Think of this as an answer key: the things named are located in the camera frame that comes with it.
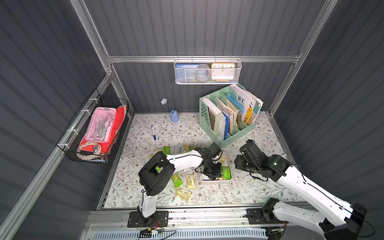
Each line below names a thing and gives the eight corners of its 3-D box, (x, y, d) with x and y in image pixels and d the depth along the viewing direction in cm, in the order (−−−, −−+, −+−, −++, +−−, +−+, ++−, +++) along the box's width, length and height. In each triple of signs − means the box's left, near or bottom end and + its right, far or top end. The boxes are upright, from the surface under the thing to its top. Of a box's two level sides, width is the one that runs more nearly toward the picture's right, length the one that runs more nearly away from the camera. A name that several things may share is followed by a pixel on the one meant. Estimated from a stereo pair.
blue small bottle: (172, 122, 117) (170, 114, 110) (173, 117, 120) (171, 109, 113) (178, 122, 117) (177, 114, 110) (179, 117, 120) (178, 109, 113)
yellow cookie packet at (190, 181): (185, 188, 85) (185, 187, 83) (185, 176, 90) (185, 174, 88) (195, 188, 85) (195, 187, 83) (195, 176, 90) (195, 174, 88)
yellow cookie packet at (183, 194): (174, 196, 82) (173, 195, 81) (177, 187, 85) (177, 186, 84) (188, 201, 81) (188, 200, 79) (191, 192, 84) (191, 191, 82)
